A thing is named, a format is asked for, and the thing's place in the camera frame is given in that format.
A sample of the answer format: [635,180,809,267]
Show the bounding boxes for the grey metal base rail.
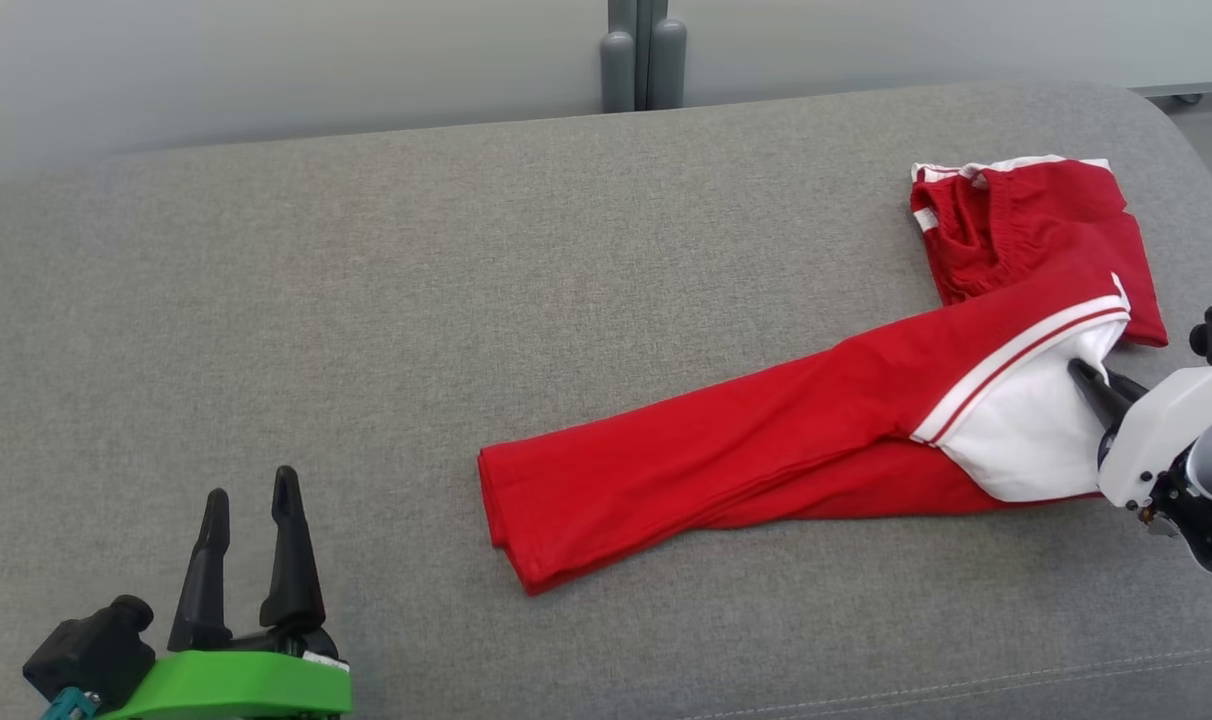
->
[1131,78,1212,106]

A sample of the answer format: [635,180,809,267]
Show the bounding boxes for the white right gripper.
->
[1067,358,1212,511]

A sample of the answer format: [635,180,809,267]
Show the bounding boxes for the red shorts with white stripe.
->
[909,155,1170,349]

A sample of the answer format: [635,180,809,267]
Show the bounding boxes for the teal cable connector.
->
[41,688,102,720]

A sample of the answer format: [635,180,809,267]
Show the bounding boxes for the grey double metal post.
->
[599,0,688,113]

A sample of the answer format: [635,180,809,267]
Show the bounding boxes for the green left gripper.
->
[96,465,354,720]

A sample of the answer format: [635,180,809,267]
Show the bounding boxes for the red and white jersey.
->
[477,262,1135,597]

